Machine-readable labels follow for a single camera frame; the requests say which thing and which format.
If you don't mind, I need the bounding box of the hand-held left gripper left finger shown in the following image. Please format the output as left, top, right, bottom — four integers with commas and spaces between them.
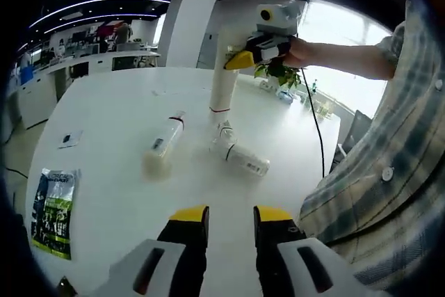
99, 204, 211, 297

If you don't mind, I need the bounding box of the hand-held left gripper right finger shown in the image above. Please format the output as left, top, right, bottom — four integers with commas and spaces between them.
252, 205, 364, 297

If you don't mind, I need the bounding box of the white skincare tube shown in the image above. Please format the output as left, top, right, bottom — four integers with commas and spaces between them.
208, 24, 252, 125

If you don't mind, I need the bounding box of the black-lined white skincare bottle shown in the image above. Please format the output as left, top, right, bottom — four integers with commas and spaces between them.
209, 121, 271, 179

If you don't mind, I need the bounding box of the red collar skincare bottle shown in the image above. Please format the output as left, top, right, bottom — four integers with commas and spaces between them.
141, 110, 188, 182

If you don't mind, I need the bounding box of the green black skincare sachet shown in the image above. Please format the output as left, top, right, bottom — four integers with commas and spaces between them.
30, 167, 81, 261

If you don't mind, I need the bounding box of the person's right hand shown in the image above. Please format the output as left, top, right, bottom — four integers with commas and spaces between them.
282, 37, 316, 69

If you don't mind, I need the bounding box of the potted green plant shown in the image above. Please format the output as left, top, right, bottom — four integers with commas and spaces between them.
252, 61, 302, 92

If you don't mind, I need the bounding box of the blue tissue pack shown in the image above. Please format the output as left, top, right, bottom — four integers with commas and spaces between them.
275, 89, 293, 104

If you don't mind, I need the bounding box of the office chair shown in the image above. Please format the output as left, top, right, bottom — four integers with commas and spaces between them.
332, 109, 372, 172

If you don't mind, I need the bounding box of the white card with dark clip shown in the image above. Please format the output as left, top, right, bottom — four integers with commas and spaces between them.
57, 129, 85, 150

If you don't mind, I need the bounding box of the long white desk row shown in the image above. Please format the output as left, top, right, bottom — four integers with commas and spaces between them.
15, 49, 161, 131

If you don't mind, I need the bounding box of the blue bin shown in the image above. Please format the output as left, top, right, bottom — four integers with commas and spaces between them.
19, 69, 35, 86

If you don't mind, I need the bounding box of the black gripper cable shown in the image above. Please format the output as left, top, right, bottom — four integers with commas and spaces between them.
298, 66, 327, 179

